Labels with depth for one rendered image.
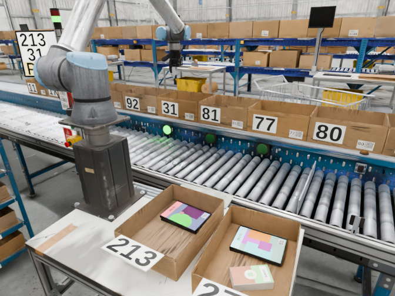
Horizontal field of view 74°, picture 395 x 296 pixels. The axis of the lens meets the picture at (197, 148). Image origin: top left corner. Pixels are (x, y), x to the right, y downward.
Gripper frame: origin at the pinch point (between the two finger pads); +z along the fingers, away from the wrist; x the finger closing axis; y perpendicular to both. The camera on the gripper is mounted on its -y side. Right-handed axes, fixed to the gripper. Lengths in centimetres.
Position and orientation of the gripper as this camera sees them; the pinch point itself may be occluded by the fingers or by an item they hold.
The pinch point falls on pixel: (173, 77)
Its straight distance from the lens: 211.7
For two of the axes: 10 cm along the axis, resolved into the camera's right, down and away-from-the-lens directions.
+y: 9.2, 1.7, -3.6
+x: 4.0, -3.9, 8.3
